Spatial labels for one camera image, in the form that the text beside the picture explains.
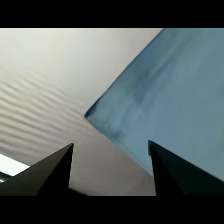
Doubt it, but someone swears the blue garment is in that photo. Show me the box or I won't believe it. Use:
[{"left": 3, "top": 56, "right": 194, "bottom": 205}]
[{"left": 84, "top": 28, "right": 224, "bottom": 183}]

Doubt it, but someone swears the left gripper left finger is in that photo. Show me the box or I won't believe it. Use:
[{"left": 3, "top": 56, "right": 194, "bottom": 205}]
[{"left": 0, "top": 142, "right": 75, "bottom": 197}]

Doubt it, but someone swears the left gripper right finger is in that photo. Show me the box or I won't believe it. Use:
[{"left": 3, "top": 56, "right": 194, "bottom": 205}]
[{"left": 147, "top": 139, "right": 224, "bottom": 197}]

